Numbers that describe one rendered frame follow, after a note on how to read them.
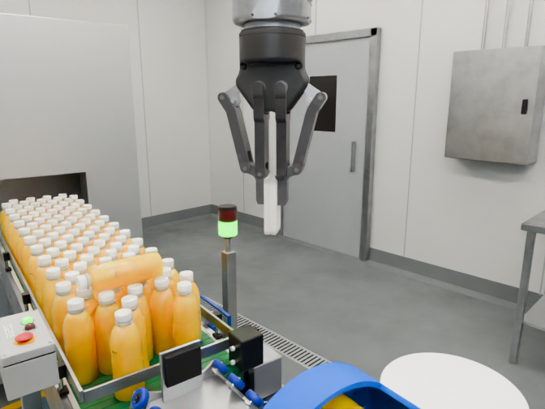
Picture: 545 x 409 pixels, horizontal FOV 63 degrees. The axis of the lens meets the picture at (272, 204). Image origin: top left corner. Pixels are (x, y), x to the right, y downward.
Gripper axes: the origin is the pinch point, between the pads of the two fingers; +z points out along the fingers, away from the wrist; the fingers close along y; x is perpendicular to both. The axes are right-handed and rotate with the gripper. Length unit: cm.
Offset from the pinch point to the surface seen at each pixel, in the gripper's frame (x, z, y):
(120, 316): 32, 37, -43
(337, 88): 403, -20, -20
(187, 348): 33, 44, -27
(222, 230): 82, 30, -34
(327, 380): 1.4, 24.6, 7.3
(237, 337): 48, 48, -20
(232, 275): 84, 47, -32
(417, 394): 29, 45, 23
